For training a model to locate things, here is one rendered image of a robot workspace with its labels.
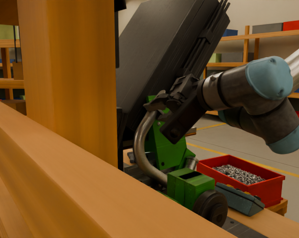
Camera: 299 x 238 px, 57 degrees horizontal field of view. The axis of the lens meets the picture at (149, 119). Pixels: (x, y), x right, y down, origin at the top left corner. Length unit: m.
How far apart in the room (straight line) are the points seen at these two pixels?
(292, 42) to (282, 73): 6.18
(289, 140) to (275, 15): 6.42
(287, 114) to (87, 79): 0.36
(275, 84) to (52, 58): 0.34
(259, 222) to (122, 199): 0.77
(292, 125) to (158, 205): 0.43
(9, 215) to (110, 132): 0.70
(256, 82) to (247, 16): 6.80
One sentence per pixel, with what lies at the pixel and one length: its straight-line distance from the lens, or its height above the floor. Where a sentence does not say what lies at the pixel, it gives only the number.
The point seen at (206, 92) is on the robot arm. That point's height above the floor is 1.30.
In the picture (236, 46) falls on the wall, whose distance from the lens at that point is 7.35.
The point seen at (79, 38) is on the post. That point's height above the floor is 1.39.
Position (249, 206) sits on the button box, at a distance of 0.94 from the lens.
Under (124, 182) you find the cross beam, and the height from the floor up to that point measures 1.28.
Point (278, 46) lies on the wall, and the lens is 6.82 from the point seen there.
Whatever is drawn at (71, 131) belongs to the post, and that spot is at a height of 1.27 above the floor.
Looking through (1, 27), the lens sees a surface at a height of 1.80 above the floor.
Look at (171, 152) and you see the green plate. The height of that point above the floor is 1.11.
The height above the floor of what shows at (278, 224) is 0.90.
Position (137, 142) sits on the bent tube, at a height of 1.17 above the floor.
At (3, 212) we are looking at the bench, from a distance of 1.07.
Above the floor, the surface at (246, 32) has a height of 2.05.
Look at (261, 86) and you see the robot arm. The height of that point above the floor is 1.32.
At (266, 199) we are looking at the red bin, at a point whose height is 0.84.
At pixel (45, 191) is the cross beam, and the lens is 0.24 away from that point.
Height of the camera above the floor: 1.36
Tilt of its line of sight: 11 degrees down
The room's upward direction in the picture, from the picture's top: straight up
